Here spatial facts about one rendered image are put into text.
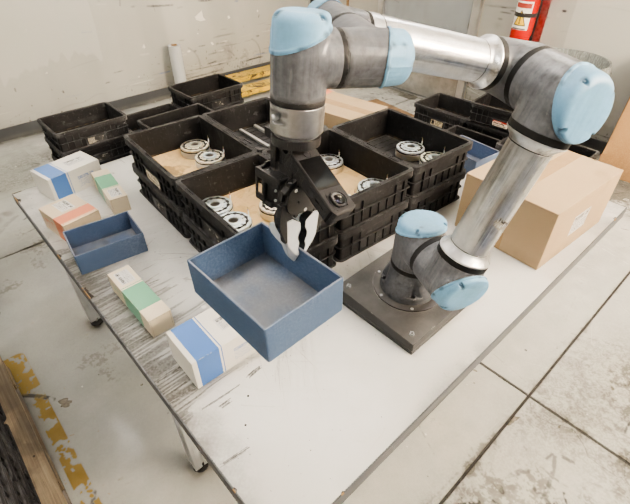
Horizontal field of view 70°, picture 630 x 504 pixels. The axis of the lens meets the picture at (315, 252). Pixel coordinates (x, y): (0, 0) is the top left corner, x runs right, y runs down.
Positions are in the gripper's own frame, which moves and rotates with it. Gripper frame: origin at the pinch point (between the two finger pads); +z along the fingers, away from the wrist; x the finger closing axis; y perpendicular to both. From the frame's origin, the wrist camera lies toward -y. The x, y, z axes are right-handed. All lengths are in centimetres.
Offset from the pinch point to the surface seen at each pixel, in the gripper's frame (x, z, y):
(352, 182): -62, 23, 46
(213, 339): 5.9, 33.5, 21.0
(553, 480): -83, 105, -45
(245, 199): -29, 26, 60
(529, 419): -98, 104, -28
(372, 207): -53, 22, 29
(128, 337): 18, 44, 43
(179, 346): 12.7, 34.0, 24.3
